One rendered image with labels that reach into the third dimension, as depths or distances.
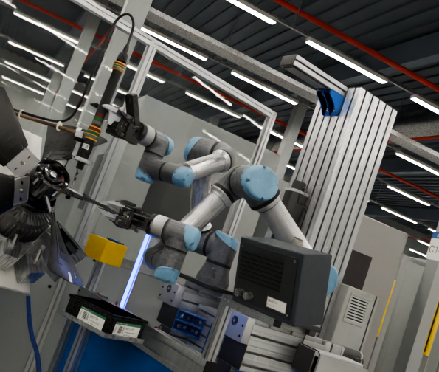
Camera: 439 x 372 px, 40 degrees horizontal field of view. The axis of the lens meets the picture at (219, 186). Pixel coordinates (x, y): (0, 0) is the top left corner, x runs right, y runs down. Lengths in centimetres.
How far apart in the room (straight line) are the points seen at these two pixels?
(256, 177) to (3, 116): 84
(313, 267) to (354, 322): 112
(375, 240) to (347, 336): 383
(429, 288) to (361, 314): 588
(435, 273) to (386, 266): 209
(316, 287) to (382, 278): 496
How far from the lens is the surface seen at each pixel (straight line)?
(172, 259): 188
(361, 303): 268
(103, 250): 240
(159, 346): 199
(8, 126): 205
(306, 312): 160
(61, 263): 186
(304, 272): 156
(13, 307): 286
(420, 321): 853
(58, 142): 221
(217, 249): 263
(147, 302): 315
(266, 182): 196
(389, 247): 656
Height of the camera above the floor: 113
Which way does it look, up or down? 7 degrees up
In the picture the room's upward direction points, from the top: 20 degrees clockwise
